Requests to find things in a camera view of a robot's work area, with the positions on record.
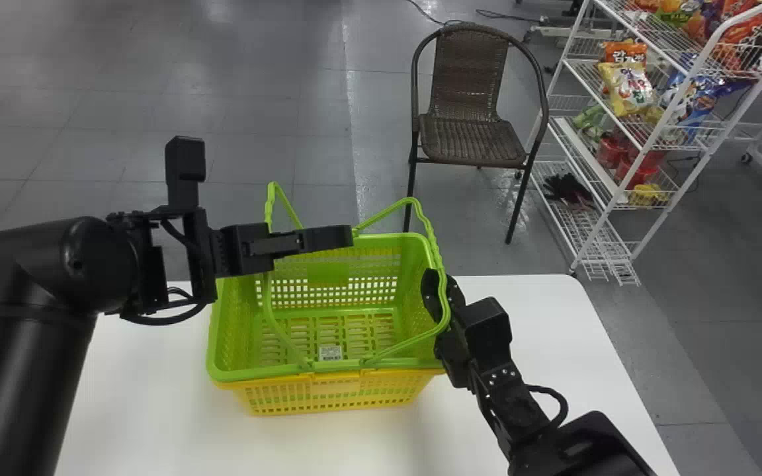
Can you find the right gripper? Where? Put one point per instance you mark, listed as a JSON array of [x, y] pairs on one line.
[[455, 357]]

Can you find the black gloves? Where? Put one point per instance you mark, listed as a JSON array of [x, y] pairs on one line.
[[566, 188]]

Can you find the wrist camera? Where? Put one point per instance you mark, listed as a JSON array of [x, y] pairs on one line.
[[487, 330], [185, 162]]

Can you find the green basket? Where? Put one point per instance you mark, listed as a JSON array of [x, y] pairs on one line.
[[328, 311]]

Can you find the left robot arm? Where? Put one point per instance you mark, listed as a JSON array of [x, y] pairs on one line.
[[30, 317]]

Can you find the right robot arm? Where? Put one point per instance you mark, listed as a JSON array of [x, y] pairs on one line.
[[553, 443]]

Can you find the blue snack packet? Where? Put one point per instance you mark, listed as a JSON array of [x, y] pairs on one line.
[[698, 96]]

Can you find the orange snack packet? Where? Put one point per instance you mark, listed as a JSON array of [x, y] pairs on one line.
[[624, 51]]

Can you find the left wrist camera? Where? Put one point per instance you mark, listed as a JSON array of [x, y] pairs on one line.
[[185, 162]]

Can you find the yellow snack packet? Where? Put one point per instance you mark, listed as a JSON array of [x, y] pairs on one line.
[[627, 87]]

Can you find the yellow basket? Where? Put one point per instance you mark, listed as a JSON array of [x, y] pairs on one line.
[[328, 395]]

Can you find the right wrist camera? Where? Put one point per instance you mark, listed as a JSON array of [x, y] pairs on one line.
[[487, 330]]

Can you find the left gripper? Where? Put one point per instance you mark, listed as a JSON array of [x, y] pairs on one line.
[[239, 254]]

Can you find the brown wicker chair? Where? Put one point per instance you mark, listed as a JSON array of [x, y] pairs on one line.
[[464, 135]]

